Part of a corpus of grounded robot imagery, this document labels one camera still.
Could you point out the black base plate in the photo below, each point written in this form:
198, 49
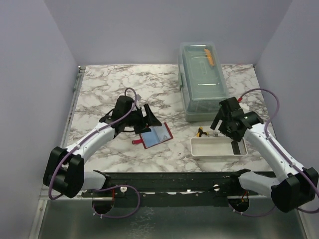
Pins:
130, 197

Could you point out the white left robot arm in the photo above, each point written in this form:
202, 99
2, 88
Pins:
65, 168

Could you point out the aluminium mounting rail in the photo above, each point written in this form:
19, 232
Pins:
220, 183

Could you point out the orange tool inside box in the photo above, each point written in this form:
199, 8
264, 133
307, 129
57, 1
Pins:
209, 57

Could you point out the red leather card holder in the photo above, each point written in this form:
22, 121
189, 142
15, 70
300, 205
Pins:
157, 135

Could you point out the white plastic tray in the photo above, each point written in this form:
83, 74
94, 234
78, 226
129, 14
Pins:
208, 147

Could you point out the clear plastic storage box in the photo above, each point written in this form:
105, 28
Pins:
202, 86

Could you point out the yellow black handled tool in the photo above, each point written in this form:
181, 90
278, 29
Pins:
200, 132

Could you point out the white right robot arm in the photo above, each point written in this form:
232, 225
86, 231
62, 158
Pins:
293, 184

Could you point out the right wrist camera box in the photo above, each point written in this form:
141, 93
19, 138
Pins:
230, 106

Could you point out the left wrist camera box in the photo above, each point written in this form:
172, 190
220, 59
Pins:
122, 106

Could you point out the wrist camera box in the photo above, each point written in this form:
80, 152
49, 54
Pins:
230, 106
122, 106

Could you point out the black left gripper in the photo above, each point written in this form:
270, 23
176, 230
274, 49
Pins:
143, 124

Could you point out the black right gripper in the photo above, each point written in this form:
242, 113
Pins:
235, 136

